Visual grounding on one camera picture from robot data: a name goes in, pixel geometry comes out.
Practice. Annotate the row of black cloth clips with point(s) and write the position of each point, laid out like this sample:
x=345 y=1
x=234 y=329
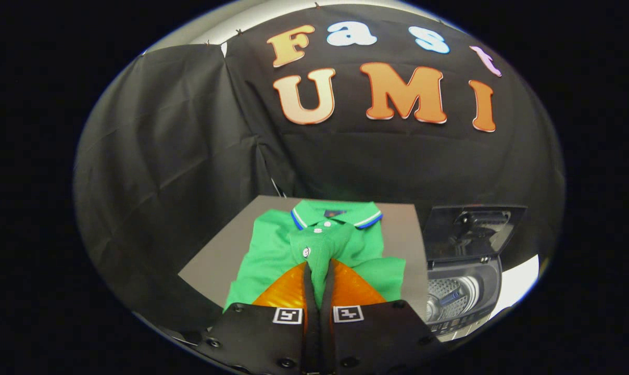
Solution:
x=239 y=32

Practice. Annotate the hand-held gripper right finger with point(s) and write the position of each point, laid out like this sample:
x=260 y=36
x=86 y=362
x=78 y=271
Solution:
x=328 y=333

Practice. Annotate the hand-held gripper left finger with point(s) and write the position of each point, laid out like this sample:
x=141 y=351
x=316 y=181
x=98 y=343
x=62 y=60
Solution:
x=309 y=333

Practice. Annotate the white flat board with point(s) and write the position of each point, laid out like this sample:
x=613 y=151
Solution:
x=517 y=281

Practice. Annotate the grey box table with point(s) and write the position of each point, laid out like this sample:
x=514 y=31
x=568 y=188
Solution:
x=215 y=255

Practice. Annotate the grey top-loading washing machine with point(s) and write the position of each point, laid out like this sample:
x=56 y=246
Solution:
x=460 y=297

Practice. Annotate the green polo shirt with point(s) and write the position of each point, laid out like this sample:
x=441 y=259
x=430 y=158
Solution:
x=278 y=245

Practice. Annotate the dark transparent washing machine lid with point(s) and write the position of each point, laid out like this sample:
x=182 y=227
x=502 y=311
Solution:
x=470 y=229

